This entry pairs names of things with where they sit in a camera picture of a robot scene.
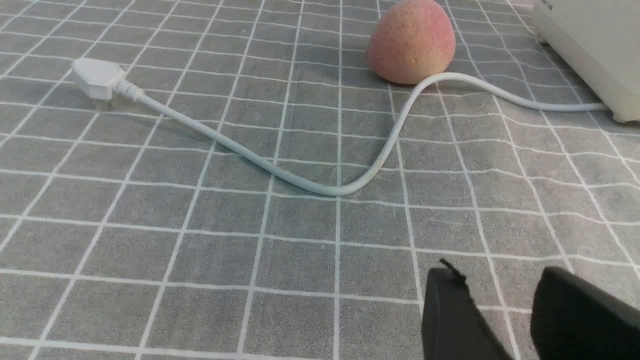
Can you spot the white two-slot toaster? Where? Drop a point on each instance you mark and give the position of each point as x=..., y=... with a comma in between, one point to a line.
x=600, y=40

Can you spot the pink peach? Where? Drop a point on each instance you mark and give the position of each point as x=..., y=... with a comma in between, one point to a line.
x=414, y=39

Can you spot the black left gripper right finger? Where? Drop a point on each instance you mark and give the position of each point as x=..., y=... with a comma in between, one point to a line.
x=572, y=319

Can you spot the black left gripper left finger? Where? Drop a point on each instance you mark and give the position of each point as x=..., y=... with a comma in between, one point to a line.
x=453, y=328

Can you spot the grey checked tablecloth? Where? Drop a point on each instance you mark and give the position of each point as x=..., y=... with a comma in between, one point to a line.
x=127, y=235

